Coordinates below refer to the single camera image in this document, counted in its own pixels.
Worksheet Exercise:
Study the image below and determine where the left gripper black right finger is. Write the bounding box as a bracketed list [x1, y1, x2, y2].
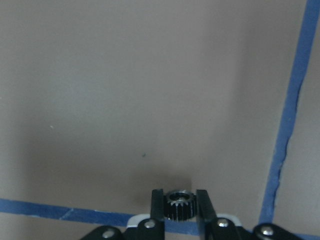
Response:
[196, 189, 217, 240]

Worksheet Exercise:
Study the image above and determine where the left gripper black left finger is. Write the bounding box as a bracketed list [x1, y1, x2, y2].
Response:
[150, 189, 165, 240]

